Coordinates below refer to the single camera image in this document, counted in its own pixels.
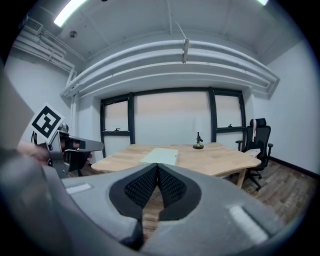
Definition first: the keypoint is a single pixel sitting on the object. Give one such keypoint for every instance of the white ceiling pipes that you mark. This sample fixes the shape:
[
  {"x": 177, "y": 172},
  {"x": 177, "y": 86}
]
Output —
[{"x": 170, "y": 62}]

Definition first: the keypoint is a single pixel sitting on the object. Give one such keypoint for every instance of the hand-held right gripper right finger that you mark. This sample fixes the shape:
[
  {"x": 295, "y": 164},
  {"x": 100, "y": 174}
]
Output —
[{"x": 212, "y": 200}]

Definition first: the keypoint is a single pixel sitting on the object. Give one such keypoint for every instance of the small brass and black ornament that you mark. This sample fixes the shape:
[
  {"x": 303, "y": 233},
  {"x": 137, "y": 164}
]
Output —
[{"x": 198, "y": 143}]

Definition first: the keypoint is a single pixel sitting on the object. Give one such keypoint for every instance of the person's left hand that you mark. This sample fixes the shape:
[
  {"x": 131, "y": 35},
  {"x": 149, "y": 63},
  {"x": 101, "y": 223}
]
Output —
[{"x": 35, "y": 151}]

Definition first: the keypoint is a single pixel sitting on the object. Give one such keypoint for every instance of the white folder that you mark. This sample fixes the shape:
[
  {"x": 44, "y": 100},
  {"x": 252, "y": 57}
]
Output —
[{"x": 160, "y": 156}]

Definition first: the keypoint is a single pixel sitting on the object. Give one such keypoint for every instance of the black framed window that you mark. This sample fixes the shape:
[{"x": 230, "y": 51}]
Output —
[{"x": 172, "y": 115}]

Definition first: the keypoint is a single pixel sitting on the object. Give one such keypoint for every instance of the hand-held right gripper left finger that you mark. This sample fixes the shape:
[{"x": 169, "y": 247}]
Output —
[{"x": 95, "y": 195}]

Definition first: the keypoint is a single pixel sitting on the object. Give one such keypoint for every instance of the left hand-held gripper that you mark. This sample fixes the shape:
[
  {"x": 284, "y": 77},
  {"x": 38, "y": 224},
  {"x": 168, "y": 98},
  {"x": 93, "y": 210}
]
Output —
[{"x": 47, "y": 120}]

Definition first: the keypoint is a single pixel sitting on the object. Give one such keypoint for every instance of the long ceiling light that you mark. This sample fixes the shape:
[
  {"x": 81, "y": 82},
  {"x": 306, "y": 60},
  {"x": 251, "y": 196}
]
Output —
[
  {"x": 262, "y": 2},
  {"x": 68, "y": 12}
]

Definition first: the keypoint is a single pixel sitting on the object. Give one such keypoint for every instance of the wooden table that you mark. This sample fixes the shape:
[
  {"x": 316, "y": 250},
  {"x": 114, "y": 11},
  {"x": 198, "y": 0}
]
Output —
[{"x": 212, "y": 160}]

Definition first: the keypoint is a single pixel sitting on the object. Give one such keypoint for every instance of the black office chair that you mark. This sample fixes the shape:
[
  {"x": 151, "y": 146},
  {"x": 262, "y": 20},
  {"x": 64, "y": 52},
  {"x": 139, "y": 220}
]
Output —
[{"x": 258, "y": 140}]

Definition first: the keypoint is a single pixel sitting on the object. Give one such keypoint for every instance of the white paper sheet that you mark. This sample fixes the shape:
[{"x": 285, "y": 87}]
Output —
[{"x": 253, "y": 152}]

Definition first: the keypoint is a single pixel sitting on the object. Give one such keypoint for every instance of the white pipe hanger bracket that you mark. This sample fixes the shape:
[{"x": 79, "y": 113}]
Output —
[{"x": 185, "y": 50}]

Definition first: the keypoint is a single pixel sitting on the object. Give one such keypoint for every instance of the white air conditioner unit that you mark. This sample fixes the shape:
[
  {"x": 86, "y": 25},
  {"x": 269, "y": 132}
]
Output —
[{"x": 32, "y": 25}]

